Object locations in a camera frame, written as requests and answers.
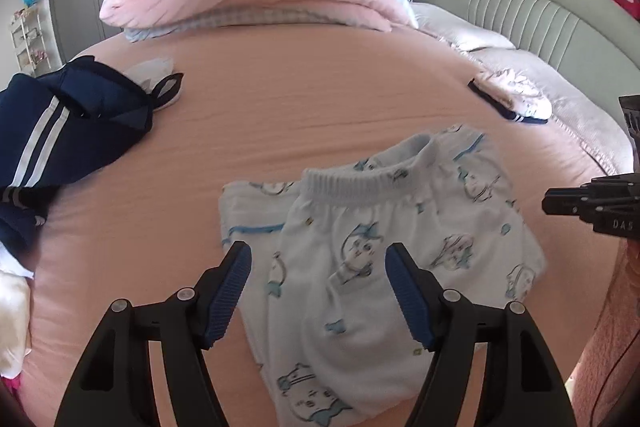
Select white clothes pile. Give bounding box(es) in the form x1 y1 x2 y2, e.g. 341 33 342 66
0 242 33 380

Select white wire shelf rack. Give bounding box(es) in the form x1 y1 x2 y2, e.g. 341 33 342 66
10 7 51 80

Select pale pink pillow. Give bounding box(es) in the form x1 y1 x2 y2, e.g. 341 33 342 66
410 2 516 52
470 47 636 178

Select grey padded headboard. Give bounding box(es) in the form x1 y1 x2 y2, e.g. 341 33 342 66
410 0 640 142

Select navy white striped garment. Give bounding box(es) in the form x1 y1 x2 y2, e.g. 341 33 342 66
0 56 156 253

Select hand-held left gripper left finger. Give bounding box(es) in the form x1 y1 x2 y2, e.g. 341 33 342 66
54 241 252 427

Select bed with pink sheet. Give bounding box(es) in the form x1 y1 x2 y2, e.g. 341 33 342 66
27 17 633 427

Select white cartoon print shorts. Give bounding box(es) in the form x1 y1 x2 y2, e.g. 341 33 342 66
220 124 548 427

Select folded white printed garment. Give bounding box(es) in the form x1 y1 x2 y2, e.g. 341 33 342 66
472 68 553 120

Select small white garment black strap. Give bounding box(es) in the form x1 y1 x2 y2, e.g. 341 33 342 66
125 57 185 110

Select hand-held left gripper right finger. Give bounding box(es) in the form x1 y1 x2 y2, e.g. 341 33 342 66
385 243 583 427

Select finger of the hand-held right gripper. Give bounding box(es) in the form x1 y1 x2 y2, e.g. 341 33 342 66
544 201 621 219
542 176 640 204

